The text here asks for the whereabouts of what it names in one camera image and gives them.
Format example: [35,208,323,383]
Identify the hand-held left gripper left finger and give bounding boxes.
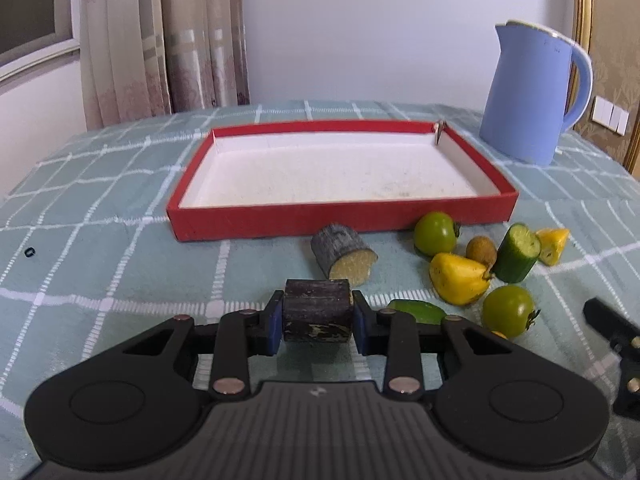
[120,289,286,401]

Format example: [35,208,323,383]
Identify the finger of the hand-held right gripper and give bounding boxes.
[583,297,640,419]

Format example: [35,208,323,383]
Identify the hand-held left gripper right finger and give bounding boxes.
[351,289,507,402]

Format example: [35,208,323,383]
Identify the green tomato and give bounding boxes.
[413,211,462,257]
[481,285,542,340]

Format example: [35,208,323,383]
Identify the large yellow fruit piece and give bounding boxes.
[429,253,495,307]

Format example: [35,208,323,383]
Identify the green cucumber piece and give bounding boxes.
[494,223,542,284]

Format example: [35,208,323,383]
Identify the small brown fruit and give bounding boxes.
[466,236,499,269]

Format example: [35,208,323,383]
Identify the red shallow cardboard tray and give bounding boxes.
[166,119,520,244]

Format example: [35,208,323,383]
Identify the light green fruit wedge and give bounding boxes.
[387,299,448,326]

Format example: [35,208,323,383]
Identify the small yellow fruit piece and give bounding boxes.
[535,227,571,267]

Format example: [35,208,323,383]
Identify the teal checked tablecloth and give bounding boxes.
[0,100,640,480]

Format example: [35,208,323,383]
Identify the blue electric kettle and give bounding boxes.
[479,19,594,167]

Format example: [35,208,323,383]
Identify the gold framed padded panel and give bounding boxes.
[571,0,640,180]

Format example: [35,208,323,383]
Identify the beige patterned curtain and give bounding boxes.
[80,0,251,132]

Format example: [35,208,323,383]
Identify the white wall switches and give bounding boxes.
[591,96,630,136]

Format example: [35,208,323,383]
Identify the window with white frame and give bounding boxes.
[0,0,82,84]

